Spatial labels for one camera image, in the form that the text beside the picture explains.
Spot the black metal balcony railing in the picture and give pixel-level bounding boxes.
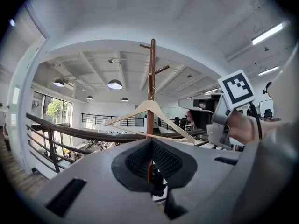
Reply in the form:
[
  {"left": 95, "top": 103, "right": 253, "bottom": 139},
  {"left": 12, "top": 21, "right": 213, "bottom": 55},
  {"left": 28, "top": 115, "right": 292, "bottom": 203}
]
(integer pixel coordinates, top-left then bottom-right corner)
[{"left": 81, "top": 112, "right": 145, "bottom": 127}]

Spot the brown vertical pole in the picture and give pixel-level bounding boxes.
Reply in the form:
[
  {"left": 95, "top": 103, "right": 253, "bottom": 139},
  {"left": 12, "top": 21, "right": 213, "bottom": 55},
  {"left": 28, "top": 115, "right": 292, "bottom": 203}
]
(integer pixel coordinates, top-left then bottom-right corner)
[{"left": 139, "top": 38, "right": 170, "bottom": 172}]

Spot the white board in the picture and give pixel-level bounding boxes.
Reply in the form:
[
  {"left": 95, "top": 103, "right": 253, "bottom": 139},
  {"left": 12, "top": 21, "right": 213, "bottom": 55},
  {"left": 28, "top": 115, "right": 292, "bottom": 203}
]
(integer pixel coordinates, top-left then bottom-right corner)
[{"left": 259, "top": 99, "right": 274, "bottom": 114}]

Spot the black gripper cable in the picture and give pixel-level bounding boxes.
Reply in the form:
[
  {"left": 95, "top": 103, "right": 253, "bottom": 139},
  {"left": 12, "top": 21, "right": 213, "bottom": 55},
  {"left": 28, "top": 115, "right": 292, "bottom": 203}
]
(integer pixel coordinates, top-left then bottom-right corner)
[{"left": 249, "top": 101, "right": 263, "bottom": 140}]

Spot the black railing with wooden handrail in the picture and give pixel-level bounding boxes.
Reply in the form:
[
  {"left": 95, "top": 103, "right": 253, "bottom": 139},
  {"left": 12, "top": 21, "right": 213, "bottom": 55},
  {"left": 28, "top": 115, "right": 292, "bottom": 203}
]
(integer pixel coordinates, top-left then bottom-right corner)
[{"left": 26, "top": 112, "right": 212, "bottom": 179}]

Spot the short ceiling light bar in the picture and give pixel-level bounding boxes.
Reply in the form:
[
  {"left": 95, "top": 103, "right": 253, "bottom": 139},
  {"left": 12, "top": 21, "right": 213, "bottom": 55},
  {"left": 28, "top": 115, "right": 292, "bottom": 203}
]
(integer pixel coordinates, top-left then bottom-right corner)
[{"left": 258, "top": 66, "right": 279, "bottom": 76}]

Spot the person's right forearm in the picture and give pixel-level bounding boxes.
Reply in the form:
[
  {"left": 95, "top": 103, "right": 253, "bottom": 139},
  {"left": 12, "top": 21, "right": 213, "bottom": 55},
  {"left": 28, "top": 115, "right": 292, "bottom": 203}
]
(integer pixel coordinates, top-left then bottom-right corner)
[{"left": 228, "top": 110, "right": 285, "bottom": 147}]

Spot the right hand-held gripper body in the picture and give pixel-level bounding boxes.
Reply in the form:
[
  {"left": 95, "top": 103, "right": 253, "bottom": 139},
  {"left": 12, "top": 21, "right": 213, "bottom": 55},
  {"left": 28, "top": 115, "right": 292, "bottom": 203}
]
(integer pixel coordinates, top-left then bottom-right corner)
[{"left": 206, "top": 69, "right": 256, "bottom": 150}]

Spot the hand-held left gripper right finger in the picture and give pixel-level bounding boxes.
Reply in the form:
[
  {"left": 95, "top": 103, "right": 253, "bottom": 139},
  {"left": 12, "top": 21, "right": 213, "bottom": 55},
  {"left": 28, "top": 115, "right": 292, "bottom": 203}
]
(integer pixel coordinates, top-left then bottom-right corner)
[{"left": 152, "top": 139, "right": 245, "bottom": 224}]

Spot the light wooden hanger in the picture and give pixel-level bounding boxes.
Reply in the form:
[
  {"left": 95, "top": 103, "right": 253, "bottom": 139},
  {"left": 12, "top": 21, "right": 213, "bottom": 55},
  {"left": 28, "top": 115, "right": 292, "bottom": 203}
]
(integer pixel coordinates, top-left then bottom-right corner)
[{"left": 103, "top": 87, "right": 196, "bottom": 145}]

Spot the long ceiling light bar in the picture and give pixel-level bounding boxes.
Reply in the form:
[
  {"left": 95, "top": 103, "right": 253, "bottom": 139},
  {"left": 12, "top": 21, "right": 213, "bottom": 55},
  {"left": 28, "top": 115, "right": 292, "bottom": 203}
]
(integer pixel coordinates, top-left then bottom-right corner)
[{"left": 251, "top": 22, "right": 290, "bottom": 45}]

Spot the large window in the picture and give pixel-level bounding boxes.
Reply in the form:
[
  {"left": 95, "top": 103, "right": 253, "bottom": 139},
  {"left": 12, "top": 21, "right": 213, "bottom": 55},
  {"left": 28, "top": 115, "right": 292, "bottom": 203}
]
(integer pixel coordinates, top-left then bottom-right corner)
[{"left": 31, "top": 91, "right": 73, "bottom": 126}]

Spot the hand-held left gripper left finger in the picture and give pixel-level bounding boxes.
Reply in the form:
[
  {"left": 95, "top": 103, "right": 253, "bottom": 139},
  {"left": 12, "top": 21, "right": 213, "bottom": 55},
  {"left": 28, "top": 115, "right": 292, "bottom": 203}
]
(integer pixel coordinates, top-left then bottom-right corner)
[{"left": 35, "top": 139, "right": 164, "bottom": 224}]

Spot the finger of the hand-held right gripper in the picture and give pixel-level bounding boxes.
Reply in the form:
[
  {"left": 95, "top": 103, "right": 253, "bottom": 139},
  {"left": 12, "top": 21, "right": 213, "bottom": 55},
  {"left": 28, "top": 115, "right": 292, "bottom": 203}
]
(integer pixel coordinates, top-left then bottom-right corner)
[
  {"left": 188, "top": 110, "right": 214, "bottom": 132},
  {"left": 178, "top": 94, "right": 220, "bottom": 108}
]

